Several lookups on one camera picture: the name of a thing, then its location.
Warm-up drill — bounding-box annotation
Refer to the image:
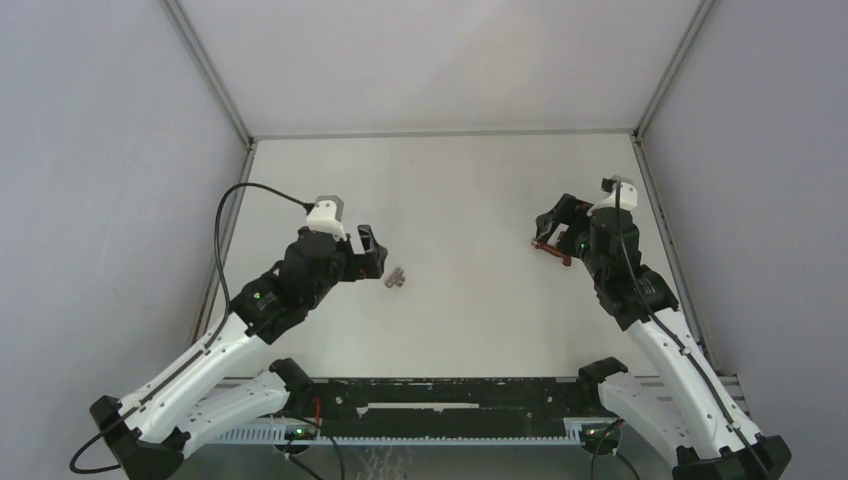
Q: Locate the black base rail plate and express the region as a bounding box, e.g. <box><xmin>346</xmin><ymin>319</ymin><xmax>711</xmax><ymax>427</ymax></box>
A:
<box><xmin>294</xmin><ymin>377</ymin><xmax>615</xmax><ymax>437</ymax></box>

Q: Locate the silver metal tee fitting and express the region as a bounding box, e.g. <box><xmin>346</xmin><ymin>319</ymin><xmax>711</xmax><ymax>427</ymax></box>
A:
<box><xmin>384</xmin><ymin>267</ymin><xmax>406</xmax><ymax>289</ymax></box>

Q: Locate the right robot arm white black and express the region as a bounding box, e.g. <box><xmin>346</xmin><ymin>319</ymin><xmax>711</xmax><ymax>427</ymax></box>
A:
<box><xmin>533</xmin><ymin>194</ymin><xmax>792</xmax><ymax>479</ymax></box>

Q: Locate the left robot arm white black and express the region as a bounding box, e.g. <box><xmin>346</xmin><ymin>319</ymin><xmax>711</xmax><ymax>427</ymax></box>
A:
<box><xmin>89</xmin><ymin>225</ymin><xmax>388</xmax><ymax>479</ymax></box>

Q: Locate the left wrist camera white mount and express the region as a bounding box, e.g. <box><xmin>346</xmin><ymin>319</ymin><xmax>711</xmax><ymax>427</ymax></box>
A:
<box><xmin>306</xmin><ymin>195</ymin><xmax>347</xmax><ymax>241</ymax></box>

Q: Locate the white slotted cable duct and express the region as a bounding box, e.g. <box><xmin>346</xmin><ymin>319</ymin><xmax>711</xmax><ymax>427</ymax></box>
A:
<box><xmin>211</xmin><ymin>423</ymin><xmax>584</xmax><ymax>446</ymax></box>

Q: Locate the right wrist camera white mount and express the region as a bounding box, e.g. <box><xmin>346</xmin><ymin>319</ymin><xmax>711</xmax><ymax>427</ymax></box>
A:
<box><xmin>587</xmin><ymin>175</ymin><xmax>639</xmax><ymax>217</ymax></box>

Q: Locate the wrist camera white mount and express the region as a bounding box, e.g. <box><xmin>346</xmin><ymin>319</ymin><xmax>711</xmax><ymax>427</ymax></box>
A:
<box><xmin>306</xmin><ymin>195</ymin><xmax>347</xmax><ymax>241</ymax></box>
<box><xmin>587</xmin><ymin>175</ymin><xmax>639</xmax><ymax>217</ymax></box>

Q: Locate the red brown water faucet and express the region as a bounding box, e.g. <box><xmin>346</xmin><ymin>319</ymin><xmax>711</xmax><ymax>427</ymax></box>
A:
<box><xmin>531</xmin><ymin>240</ymin><xmax>572</xmax><ymax>267</ymax></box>

